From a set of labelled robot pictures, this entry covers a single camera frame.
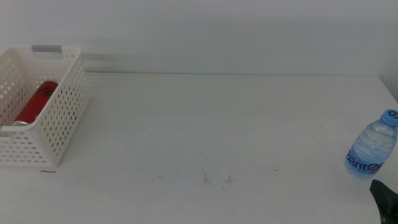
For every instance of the white perforated plastic basket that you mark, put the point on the white perforated plastic basket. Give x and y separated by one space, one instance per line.
62 124

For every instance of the red cola can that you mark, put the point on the red cola can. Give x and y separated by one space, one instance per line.
34 105

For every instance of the clear water bottle blue cap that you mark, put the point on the clear water bottle blue cap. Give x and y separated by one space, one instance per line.
371 146

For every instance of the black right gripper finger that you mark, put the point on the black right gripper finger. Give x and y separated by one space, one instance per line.
388 205

